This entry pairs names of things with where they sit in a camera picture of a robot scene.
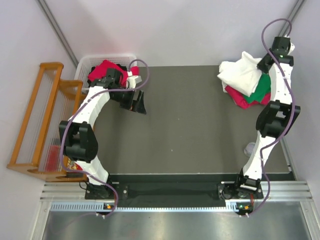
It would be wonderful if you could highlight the white t-shirt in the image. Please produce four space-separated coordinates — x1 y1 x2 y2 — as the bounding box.
217 51 262 97
221 81 228 93

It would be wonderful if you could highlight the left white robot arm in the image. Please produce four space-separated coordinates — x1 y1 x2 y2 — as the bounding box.
58 68 147 199

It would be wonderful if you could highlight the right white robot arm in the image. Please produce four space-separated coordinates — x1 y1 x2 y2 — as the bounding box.
233 36 301 198

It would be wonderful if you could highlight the pink t-shirt in basket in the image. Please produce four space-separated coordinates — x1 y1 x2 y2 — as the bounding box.
87 60 129 86

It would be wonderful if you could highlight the white plastic laundry basket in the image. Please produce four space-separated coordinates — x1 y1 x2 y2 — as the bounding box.
74 54 138 96

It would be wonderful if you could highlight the folded green t-shirt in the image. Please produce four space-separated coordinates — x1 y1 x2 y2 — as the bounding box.
243 73 271 104

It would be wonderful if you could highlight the folded pink t-shirt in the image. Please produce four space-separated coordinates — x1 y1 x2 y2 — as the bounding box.
225 86 271 109

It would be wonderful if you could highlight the folded white t-shirt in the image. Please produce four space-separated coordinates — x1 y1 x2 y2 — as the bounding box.
221 81 228 93

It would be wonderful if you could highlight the colourful book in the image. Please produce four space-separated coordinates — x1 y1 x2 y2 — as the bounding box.
67 159 83 171

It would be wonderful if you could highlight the wooden rack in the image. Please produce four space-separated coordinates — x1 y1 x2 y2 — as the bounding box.
7 62 88 182

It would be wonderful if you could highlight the clear plastic cup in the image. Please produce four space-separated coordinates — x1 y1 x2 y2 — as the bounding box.
244 142 255 157

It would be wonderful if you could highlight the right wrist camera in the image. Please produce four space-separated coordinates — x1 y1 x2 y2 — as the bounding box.
288 42 296 55

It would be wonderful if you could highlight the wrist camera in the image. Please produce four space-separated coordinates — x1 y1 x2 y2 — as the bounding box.
125 71 142 89
288 42 296 55

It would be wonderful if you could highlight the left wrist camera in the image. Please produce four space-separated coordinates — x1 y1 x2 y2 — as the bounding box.
125 71 142 89

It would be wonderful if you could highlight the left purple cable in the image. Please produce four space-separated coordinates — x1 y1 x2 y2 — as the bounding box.
59 59 150 218

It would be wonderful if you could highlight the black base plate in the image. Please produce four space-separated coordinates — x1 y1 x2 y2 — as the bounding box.
84 173 265 208

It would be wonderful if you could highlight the white slotted cable duct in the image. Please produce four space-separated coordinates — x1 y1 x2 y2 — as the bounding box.
50 202 249 213

